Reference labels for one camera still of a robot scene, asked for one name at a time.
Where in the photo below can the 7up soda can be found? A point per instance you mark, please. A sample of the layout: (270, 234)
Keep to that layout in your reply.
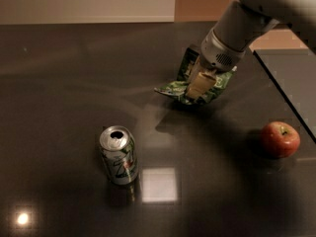
(117, 148)

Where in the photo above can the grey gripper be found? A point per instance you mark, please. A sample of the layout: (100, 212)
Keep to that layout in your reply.
(215, 54)

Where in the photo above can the green jalapeno chip bag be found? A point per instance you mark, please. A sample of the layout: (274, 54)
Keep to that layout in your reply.
(176, 90)

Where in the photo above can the red apple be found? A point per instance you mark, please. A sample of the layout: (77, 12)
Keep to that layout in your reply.
(279, 139)

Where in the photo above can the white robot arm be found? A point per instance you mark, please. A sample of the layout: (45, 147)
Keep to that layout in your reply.
(243, 22)

